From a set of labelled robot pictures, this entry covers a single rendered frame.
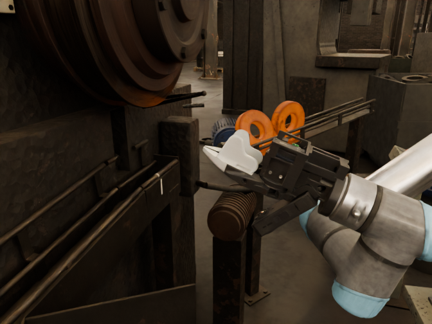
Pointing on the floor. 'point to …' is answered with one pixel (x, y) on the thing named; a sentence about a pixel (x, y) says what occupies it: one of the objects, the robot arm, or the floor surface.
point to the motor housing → (229, 254)
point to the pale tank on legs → (401, 24)
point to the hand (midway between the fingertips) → (209, 155)
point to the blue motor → (222, 130)
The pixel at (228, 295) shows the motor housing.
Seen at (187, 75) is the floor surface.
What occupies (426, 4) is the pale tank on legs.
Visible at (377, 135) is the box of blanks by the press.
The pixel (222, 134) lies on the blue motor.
